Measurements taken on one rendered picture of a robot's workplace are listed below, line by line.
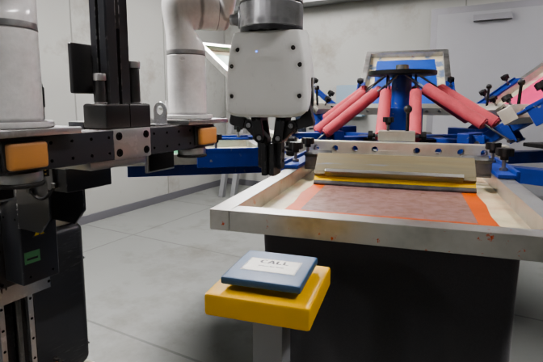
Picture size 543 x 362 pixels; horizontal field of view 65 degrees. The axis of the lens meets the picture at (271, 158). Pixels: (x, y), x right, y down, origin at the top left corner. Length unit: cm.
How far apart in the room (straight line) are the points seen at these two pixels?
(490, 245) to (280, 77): 40
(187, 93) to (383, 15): 440
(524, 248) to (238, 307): 42
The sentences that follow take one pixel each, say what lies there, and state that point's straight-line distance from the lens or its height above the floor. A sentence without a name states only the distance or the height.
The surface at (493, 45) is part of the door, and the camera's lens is 504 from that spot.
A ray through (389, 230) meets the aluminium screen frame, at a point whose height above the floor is 98.
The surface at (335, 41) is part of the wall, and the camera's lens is 545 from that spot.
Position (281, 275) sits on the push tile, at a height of 97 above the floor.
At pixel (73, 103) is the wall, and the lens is 440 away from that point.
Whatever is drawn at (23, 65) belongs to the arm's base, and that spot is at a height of 124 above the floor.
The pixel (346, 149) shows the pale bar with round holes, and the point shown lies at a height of 101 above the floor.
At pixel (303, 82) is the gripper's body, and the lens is 49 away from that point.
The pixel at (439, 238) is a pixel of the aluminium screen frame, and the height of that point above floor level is 97.
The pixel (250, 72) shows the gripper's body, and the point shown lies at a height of 121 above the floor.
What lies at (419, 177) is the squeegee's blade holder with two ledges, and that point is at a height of 99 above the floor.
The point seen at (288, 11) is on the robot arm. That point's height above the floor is 128.
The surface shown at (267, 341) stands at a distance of 59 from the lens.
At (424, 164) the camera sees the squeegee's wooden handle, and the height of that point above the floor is 102.
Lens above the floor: 118
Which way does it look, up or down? 8 degrees down
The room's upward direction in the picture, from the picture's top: straight up
